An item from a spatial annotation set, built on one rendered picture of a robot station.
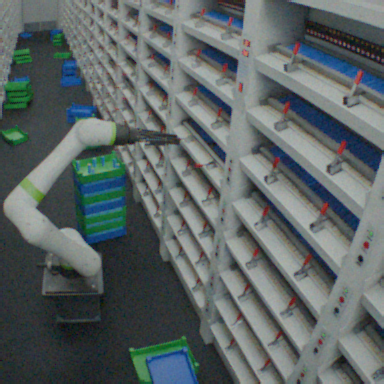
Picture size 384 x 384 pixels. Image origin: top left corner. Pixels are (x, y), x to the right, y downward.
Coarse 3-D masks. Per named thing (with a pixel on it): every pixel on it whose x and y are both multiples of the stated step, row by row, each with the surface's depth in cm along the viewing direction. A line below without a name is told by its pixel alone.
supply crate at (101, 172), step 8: (112, 152) 259; (72, 160) 246; (80, 160) 251; (88, 160) 254; (96, 160) 258; (104, 160) 261; (112, 160) 263; (72, 168) 249; (80, 168) 253; (96, 168) 254; (104, 168) 255; (112, 168) 256; (120, 168) 247; (80, 176) 235; (88, 176) 238; (96, 176) 241; (104, 176) 244; (112, 176) 247
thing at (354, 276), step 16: (368, 208) 86; (352, 256) 92; (352, 272) 93; (368, 272) 87; (336, 288) 99; (352, 304) 94; (320, 320) 107; (336, 320) 100; (352, 320) 97; (336, 336) 100; (304, 352) 116; (336, 352) 106
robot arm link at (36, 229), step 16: (32, 208) 148; (16, 224) 145; (32, 224) 141; (48, 224) 145; (32, 240) 141; (48, 240) 146; (64, 240) 156; (64, 256) 160; (80, 256) 167; (96, 256) 178; (80, 272) 174; (96, 272) 178
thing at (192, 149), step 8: (176, 120) 206; (184, 120) 206; (192, 120) 209; (176, 128) 207; (184, 136) 199; (184, 144) 195; (192, 144) 191; (192, 152) 186; (200, 152) 185; (200, 160) 180; (208, 160) 178; (200, 168) 181; (216, 168) 172; (208, 176) 174; (216, 176) 168; (216, 184) 166
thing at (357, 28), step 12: (348, 0) 103; (360, 0) 142; (312, 12) 120; (324, 12) 114; (324, 24) 116; (336, 24) 110; (348, 24) 106; (360, 24) 101; (360, 36) 102; (372, 36) 98
